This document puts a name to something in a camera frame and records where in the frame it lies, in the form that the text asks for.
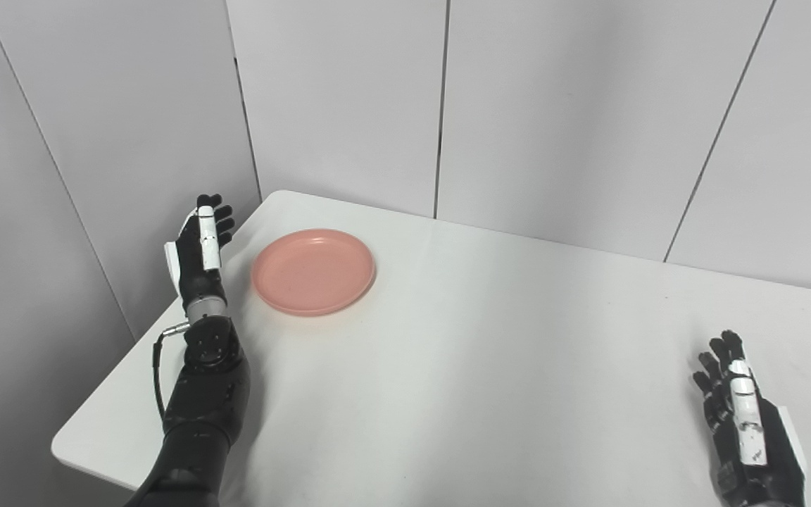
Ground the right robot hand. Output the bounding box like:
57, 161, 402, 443
692, 330, 807, 507

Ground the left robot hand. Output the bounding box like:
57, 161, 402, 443
164, 194, 236, 316

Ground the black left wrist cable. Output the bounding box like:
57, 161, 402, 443
152, 321, 191, 423

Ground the pink plate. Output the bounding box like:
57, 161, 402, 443
251, 227, 377, 318

